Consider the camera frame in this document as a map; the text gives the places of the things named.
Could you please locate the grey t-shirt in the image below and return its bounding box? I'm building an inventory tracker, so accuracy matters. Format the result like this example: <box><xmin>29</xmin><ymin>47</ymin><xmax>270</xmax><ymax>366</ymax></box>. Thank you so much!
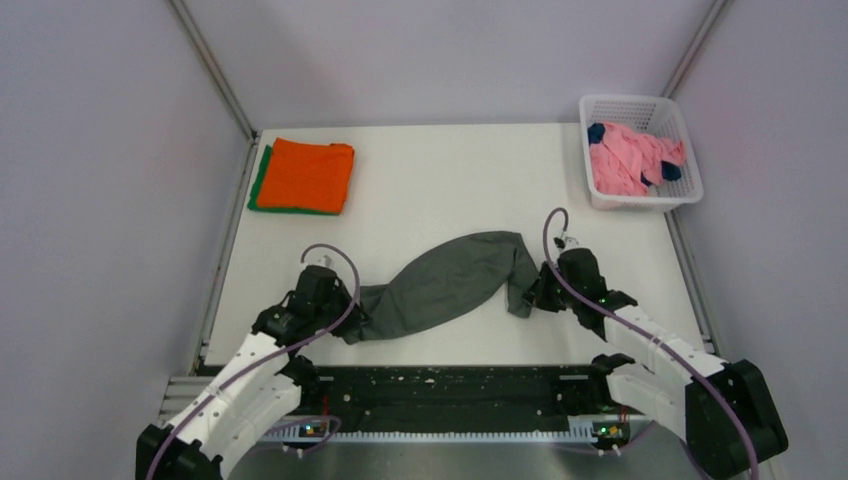
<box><xmin>341</xmin><ymin>231</ymin><xmax>539</xmax><ymax>344</ymax></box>

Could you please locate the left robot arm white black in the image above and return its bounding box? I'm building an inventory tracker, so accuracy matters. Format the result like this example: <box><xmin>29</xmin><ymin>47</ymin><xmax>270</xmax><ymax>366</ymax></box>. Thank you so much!
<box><xmin>135</xmin><ymin>264</ymin><xmax>362</xmax><ymax>479</ymax></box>

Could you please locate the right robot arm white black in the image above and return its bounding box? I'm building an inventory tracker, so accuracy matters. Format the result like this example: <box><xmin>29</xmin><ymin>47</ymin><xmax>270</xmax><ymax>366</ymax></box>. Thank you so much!
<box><xmin>525</xmin><ymin>247</ymin><xmax>789</xmax><ymax>479</ymax></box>

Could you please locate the pink crumpled t-shirt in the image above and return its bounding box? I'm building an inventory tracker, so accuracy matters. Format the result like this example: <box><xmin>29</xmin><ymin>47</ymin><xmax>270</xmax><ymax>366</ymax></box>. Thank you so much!
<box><xmin>589</xmin><ymin>121</ymin><xmax>688</xmax><ymax>197</ymax></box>

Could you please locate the folded orange t-shirt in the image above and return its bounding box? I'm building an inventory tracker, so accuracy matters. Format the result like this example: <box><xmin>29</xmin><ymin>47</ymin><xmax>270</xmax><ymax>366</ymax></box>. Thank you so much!
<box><xmin>258</xmin><ymin>138</ymin><xmax>355</xmax><ymax>215</ymax></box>

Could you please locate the folded green t-shirt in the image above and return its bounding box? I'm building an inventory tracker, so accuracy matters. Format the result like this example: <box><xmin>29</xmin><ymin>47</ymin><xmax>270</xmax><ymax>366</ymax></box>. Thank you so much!
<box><xmin>246</xmin><ymin>145</ymin><xmax>338</xmax><ymax>216</ymax></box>

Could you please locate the white plastic laundry basket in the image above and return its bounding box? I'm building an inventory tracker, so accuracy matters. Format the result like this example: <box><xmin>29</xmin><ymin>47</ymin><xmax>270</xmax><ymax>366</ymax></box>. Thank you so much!
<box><xmin>579</xmin><ymin>94</ymin><xmax>703</xmax><ymax>213</ymax></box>

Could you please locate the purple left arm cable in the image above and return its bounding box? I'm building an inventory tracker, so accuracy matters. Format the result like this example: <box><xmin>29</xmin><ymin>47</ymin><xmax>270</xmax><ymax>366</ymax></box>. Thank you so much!
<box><xmin>144</xmin><ymin>243</ymin><xmax>362</xmax><ymax>480</ymax></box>

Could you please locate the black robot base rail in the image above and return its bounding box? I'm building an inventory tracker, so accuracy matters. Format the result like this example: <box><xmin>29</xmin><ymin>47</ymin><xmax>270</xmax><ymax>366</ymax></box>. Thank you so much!
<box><xmin>285</xmin><ymin>360</ymin><xmax>646</xmax><ymax>436</ymax></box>

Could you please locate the white slotted cable duct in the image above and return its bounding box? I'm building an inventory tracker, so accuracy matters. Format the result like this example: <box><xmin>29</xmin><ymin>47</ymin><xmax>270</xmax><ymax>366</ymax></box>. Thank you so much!
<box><xmin>261</xmin><ymin>417</ymin><xmax>631</xmax><ymax>446</ymax></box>

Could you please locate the aluminium frame post right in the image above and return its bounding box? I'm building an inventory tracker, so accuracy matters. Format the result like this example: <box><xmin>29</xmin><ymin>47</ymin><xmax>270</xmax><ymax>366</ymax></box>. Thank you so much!
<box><xmin>661</xmin><ymin>0</ymin><xmax>734</xmax><ymax>98</ymax></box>

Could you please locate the aluminium frame post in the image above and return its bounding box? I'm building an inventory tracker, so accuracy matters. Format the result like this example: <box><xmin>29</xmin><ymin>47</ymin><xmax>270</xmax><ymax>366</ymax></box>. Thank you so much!
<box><xmin>165</xmin><ymin>0</ymin><xmax>257</xmax><ymax>140</ymax></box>
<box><xmin>661</xmin><ymin>0</ymin><xmax>734</xmax><ymax>98</ymax></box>

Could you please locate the aluminium frame post left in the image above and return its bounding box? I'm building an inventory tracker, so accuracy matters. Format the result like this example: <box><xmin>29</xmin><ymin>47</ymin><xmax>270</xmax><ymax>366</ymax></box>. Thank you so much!
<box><xmin>165</xmin><ymin>0</ymin><xmax>257</xmax><ymax>140</ymax></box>

